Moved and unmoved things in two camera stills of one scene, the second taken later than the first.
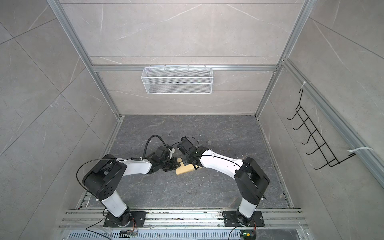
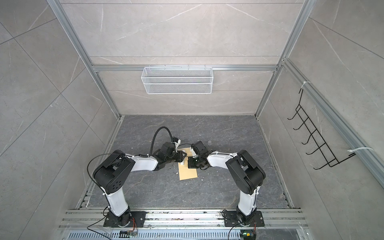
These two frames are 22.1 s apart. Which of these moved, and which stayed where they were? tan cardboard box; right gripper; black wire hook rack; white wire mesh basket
Moved: tan cardboard box
Stayed: black wire hook rack; right gripper; white wire mesh basket
